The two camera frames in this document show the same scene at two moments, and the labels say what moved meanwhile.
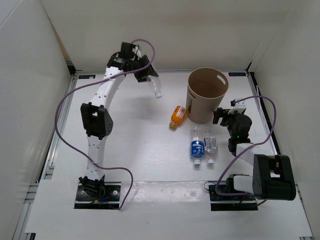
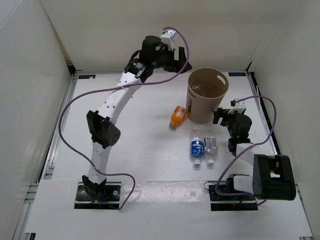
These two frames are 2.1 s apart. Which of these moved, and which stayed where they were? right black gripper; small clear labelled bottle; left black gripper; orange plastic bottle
Moved: left black gripper
Stayed: right black gripper; small clear labelled bottle; orange plastic bottle
